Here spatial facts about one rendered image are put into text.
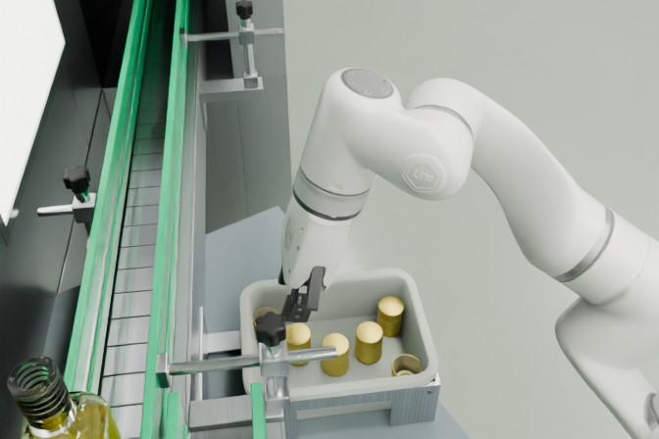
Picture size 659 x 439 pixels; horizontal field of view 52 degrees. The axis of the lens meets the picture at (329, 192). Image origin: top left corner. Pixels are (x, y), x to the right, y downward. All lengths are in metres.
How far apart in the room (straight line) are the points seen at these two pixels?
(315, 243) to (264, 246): 0.38
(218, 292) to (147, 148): 0.24
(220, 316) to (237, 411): 0.27
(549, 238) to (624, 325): 0.11
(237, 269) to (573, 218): 0.54
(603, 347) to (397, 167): 0.27
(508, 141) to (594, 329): 0.20
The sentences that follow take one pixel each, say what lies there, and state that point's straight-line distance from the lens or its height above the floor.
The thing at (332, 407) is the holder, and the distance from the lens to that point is 0.82.
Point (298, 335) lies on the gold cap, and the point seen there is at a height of 0.81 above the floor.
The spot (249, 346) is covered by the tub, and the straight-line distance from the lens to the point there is 0.82.
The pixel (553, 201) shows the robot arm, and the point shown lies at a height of 1.08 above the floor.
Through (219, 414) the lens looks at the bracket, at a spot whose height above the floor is 0.89.
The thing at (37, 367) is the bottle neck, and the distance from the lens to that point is 0.48.
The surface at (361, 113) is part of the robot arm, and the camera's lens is 0.60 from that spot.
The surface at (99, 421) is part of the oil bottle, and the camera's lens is 0.51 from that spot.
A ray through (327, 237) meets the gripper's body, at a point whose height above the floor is 1.02.
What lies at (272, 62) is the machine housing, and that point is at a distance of 1.42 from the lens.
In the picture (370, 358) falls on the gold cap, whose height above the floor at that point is 0.78.
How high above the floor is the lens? 1.50
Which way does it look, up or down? 41 degrees down
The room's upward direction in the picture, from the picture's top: straight up
